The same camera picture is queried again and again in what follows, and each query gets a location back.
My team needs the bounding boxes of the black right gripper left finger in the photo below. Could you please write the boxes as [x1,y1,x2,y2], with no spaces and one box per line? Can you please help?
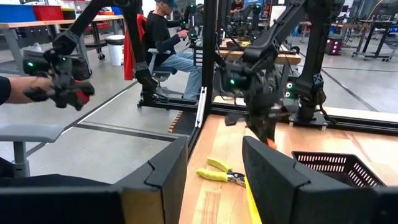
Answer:
[119,135,190,224]

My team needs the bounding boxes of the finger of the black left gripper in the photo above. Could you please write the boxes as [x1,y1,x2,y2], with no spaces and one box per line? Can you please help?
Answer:
[224,112,248,127]
[247,118,277,146]

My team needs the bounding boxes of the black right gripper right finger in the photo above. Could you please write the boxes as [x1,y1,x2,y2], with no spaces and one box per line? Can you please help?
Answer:
[241,136,379,224]

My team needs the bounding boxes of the green-handled pliers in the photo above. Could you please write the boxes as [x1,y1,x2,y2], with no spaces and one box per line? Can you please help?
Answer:
[195,156,247,188]

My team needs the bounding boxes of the yellow plastic basket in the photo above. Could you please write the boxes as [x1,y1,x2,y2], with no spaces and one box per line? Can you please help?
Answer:
[243,175,264,224]

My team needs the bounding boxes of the black plastic basket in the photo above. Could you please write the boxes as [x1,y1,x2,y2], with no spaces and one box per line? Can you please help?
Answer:
[291,151,388,189]

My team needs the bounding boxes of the black box purple lights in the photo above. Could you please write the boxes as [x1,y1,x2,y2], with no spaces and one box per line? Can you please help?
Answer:
[325,32,343,56]

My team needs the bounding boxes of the grey office chair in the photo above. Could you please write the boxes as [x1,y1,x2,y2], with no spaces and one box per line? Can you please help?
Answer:
[147,46,184,97]

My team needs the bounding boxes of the person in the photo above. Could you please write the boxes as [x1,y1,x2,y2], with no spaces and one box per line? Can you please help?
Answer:
[144,0,203,101]
[229,0,246,16]

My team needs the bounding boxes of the red jacket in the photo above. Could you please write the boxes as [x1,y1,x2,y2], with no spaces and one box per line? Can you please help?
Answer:
[123,14,147,81]

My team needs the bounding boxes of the white trash can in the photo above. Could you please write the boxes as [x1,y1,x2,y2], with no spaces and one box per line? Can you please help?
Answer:
[104,34,126,67]

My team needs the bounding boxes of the grey chair armrest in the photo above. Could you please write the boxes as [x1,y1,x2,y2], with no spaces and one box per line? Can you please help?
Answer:
[0,123,65,178]

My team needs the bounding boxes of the red storage bin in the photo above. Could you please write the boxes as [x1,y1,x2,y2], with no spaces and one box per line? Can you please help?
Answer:
[32,4,65,21]

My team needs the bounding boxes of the wooden workshop table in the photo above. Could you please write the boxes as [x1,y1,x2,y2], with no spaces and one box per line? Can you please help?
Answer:
[0,14,125,75]

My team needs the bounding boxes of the blue storage bin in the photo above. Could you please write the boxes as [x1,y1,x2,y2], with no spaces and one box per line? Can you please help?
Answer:
[0,3,37,23]

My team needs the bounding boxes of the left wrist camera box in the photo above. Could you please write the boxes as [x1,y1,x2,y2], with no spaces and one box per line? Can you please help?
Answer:
[222,70,249,96]

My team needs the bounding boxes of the black aluminium table frame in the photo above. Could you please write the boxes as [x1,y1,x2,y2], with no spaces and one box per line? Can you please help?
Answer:
[136,0,398,147]

